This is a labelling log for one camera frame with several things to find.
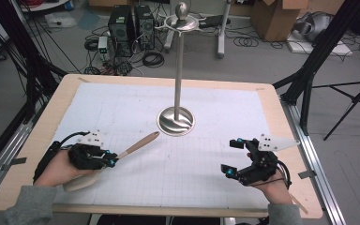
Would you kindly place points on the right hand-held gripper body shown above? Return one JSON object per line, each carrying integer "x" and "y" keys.
{"x": 259, "y": 165}

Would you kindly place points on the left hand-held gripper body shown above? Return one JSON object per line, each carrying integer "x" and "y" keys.
{"x": 86, "y": 156}

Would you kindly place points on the beige slotted spatula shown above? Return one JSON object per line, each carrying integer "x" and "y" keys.
{"x": 140, "y": 143}

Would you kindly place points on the person's right hand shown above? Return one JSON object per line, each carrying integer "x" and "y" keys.
{"x": 275, "y": 190}

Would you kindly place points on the person's left hand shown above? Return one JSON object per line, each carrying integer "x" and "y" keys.
{"x": 56, "y": 170}

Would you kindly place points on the white grid mat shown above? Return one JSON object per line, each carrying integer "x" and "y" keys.
{"x": 184, "y": 181}

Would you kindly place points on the steel utensil hanging stand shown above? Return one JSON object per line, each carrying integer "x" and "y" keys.
{"x": 178, "y": 78}

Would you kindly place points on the small white power box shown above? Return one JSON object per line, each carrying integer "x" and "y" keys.
{"x": 102, "y": 43}

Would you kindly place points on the white stand base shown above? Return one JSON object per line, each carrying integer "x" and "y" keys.
{"x": 222, "y": 34}

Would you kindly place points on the black tripod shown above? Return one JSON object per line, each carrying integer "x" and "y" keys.
{"x": 353, "y": 100}

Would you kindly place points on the black computer tower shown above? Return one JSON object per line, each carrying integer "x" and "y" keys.
{"x": 121, "y": 29}
{"x": 144, "y": 26}

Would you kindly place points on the black flat device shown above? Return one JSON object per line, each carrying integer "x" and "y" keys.
{"x": 214, "y": 21}

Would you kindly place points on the large cardboard box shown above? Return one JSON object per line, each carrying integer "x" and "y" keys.
{"x": 275, "y": 20}

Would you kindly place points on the white flat board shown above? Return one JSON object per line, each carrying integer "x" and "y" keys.
{"x": 334, "y": 48}

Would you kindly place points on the grey bag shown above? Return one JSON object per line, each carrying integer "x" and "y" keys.
{"x": 314, "y": 26}

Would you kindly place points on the grey rail clip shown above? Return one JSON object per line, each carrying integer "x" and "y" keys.
{"x": 307, "y": 174}
{"x": 14, "y": 163}

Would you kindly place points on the aluminium rail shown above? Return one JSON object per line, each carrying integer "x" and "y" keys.
{"x": 322, "y": 187}
{"x": 9, "y": 150}

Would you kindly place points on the black metal frame post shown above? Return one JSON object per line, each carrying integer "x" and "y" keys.
{"x": 34, "y": 72}
{"x": 318, "y": 53}

